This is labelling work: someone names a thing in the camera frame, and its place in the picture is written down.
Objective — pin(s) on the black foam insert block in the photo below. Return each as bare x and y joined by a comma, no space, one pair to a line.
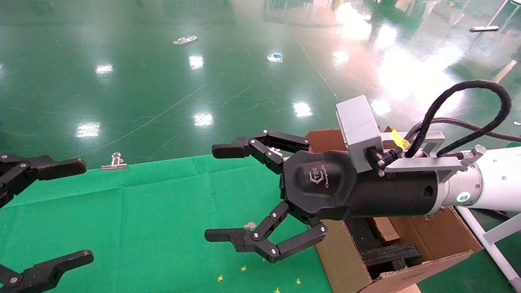
388,255

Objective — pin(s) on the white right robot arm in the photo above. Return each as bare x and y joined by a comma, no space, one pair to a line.
496,183

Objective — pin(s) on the white tubular table frame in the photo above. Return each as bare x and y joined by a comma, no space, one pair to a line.
498,257

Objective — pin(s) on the small brown cardboard box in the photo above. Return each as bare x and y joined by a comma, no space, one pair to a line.
386,230

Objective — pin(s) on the white table foot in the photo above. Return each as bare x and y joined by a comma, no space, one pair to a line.
484,28

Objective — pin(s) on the grey metal camera bracket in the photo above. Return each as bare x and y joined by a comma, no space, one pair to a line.
423,162

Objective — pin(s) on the white floor litter scrap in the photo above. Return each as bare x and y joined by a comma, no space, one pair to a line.
185,39

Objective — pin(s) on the silver binder clip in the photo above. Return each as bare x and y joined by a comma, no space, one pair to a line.
276,151
114,165

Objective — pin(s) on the small torn cardboard scrap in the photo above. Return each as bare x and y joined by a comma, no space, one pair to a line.
250,224

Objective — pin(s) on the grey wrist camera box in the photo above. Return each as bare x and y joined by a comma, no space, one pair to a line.
358,130

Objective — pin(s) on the green table cloth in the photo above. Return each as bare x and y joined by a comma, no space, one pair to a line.
163,228

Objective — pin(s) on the large open cardboard carton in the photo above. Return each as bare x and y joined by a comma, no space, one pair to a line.
439,232

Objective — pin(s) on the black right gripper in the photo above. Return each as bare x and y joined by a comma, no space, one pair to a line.
325,187

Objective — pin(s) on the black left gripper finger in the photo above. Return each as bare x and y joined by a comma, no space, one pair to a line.
49,167
40,274

